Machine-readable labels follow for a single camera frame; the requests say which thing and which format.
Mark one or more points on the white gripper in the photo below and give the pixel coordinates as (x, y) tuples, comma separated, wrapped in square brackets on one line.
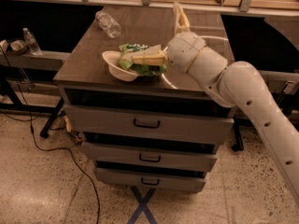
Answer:
[(183, 52)]

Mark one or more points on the green rice chip bag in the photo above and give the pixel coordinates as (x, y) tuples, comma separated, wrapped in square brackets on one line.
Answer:
[(125, 62)]

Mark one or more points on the white paper bowl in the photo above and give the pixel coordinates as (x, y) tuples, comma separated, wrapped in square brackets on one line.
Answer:
[(112, 59)]

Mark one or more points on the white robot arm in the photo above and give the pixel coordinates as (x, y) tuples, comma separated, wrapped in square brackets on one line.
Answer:
[(231, 84)]

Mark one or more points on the clear plastic bottle lying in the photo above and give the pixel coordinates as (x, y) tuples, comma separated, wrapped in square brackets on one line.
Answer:
[(108, 24)]

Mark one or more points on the grey drawer cabinet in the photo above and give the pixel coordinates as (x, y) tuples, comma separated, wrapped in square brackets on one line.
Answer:
[(84, 79)]

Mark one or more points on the top grey drawer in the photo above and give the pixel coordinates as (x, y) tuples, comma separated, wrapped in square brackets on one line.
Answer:
[(151, 125)]

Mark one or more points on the grey drawer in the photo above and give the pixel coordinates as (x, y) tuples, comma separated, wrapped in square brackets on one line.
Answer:
[(151, 125), (129, 178), (149, 157)]

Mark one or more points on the grey side bench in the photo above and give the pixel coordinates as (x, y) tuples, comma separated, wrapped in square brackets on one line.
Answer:
[(48, 60)]

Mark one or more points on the middle grey drawer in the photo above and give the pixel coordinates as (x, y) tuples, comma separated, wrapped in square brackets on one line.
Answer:
[(149, 157)]

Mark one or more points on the power strip on floor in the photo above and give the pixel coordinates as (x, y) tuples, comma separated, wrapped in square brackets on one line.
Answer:
[(71, 133)]

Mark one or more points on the upright clear water bottle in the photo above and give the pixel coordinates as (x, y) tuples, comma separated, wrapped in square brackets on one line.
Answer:
[(31, 41)]

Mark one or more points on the bottom grey drawer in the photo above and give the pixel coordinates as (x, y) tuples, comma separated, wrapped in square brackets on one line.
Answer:
[(129, 178)]

